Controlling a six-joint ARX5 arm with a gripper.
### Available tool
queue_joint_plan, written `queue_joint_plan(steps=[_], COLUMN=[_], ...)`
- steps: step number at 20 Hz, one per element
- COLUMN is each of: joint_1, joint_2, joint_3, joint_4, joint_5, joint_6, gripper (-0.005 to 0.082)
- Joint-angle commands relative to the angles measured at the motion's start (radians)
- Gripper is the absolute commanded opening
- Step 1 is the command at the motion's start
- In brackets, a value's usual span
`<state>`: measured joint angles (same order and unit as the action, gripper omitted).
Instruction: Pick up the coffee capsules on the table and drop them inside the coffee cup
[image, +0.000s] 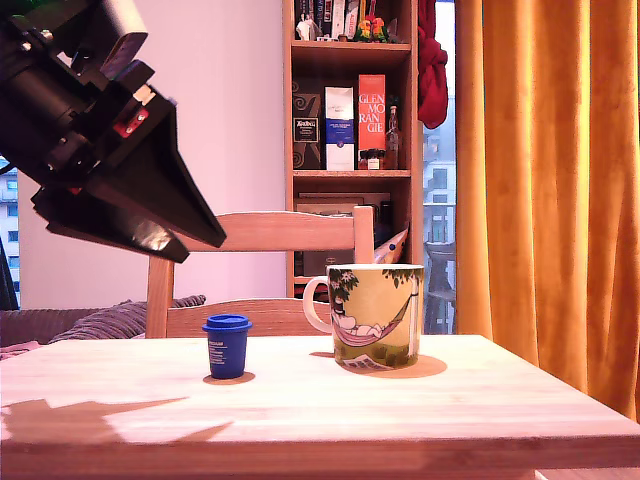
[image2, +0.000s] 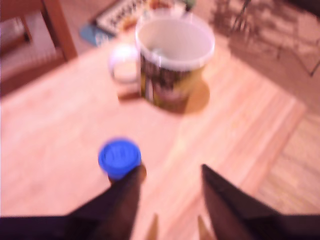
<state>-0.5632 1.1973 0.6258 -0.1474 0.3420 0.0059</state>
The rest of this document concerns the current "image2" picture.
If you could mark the blue coffee capsule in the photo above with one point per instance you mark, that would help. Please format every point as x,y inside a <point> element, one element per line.
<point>117,155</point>

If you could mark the hammock print coffee mug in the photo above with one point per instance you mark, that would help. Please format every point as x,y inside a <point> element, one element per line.
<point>165,85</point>

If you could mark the blue flat box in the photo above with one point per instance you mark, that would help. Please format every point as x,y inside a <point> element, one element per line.
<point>95,35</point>

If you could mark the wooden chair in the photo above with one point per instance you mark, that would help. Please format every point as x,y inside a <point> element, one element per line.
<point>58,32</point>

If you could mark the black tripod stand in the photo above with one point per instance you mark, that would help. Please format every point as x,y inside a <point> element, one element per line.
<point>239,17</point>

